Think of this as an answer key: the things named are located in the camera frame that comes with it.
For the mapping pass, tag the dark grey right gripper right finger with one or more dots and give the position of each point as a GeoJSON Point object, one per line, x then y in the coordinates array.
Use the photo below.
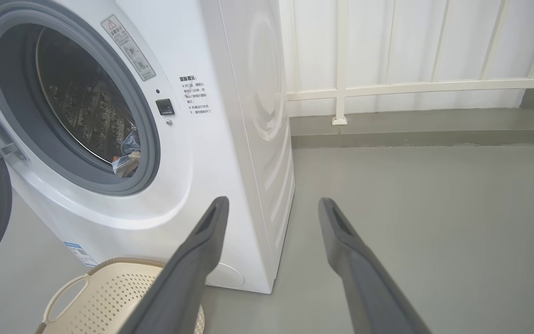
{"type": "Point", "coordinates": [364, 287]}

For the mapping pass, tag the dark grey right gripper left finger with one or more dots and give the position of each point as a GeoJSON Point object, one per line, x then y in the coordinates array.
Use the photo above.
{"type": "Point", "coordinates": [188, 278]}

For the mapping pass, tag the light blue patterned garment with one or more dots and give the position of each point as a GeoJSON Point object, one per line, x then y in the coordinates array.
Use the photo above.
{"type": "Point", "coordinates": [130, 153]}

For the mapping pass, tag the white front-load washing machine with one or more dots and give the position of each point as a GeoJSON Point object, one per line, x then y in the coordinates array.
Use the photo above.
{"type": "Point", "coordinates": [211, 162]}

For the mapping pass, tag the black door latch socket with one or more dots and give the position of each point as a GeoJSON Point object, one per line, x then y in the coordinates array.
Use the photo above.
{"type": "Point", "coordinates": [165, 106]}

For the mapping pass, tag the perforated steel washer drum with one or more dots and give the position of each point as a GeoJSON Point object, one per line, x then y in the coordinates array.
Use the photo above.
{"type": "Point", "coordinates": [81, 102]}

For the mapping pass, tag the round white filter cover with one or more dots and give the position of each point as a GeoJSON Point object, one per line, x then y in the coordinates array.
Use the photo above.
{"type": "Point", "coordinates": [230, 276]}

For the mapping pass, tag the cream perforated laundry basket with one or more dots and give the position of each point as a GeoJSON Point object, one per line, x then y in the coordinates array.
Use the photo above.
{"type": "Point", "coordinates": [104, 301]}

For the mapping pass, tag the blue energy label sticker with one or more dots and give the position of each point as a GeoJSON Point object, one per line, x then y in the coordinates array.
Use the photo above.
{"type": "Point", "coordinates": [80, 254]}

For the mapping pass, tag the white metal railing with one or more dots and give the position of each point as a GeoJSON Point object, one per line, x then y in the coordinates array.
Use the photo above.
{"type": "Point", "coordinates": [410, 87]}

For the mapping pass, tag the grey warning sticker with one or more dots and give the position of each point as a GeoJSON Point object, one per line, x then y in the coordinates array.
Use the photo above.
{"type": "Point", "coordinates": [128, 48]}

